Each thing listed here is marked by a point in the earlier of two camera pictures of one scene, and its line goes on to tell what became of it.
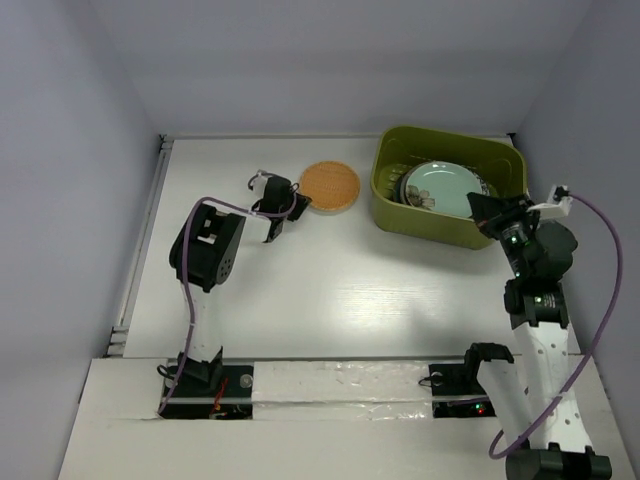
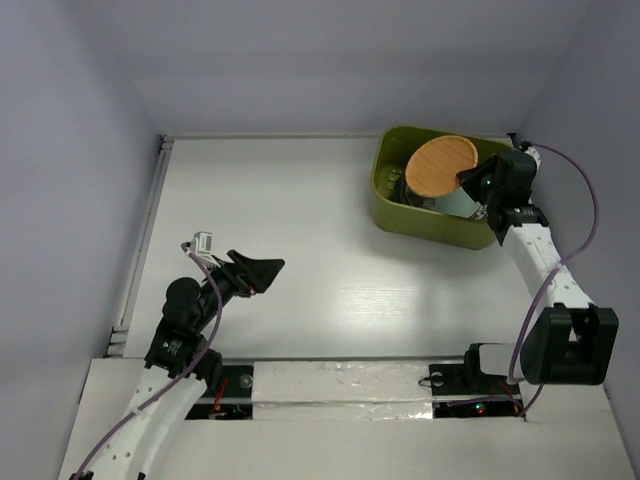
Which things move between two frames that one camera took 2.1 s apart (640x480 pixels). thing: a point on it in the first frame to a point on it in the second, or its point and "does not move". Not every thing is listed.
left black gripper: [300, 204] to [250, 275]
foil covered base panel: [341, 390] does not move
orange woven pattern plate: [332, 186] to [433, 164]
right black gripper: [489, 212] to [469, 177]
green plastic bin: [396, 148] does not move
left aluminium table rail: [115, 345] does not move
